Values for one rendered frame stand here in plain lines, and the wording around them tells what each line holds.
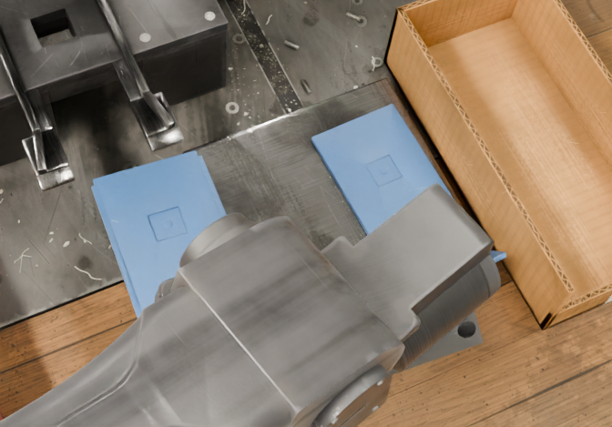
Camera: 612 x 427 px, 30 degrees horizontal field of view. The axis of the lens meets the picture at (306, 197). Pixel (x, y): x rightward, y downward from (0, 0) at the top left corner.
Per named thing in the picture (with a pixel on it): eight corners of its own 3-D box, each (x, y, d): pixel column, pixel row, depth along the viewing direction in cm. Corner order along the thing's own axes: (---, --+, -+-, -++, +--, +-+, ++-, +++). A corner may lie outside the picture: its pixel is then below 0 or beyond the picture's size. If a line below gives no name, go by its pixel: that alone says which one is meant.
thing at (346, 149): (413, 313, 79) (421, 297, 77) (311, 139, 85) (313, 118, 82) (498, 272, 81) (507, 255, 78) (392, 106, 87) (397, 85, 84)
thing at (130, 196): (167, 390, 67) (166, 369, 65) (93, 182, 74) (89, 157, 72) (278, 352, 69) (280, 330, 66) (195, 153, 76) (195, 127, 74)
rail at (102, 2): (143, 112, 80) (141, 93, 77) (76, -29, 85) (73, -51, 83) (151, 109, 80) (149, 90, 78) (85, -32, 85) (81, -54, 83)
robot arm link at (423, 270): (385, 196, 56) (402, 76, 45) (506, 324, 54) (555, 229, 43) (200, 341, 53) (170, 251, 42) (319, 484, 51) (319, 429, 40)
